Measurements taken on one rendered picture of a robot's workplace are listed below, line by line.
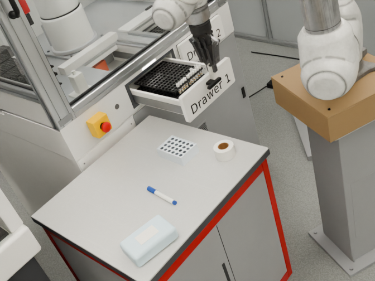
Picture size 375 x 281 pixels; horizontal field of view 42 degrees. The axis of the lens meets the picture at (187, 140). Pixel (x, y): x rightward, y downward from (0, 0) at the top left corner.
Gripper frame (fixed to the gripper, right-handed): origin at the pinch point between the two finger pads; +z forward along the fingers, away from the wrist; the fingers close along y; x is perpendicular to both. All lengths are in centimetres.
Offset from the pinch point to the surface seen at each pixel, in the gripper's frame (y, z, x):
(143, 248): -24, 13, 68
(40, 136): 50, 6, 50
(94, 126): 26.4, 3.5, 39.4
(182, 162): -6.9, 15.5, 32.4
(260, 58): 97, 93, -148
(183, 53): 29.1, 4.6, -15.0
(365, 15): 20, 61, -163
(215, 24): 29.1, 2.8, -38.1
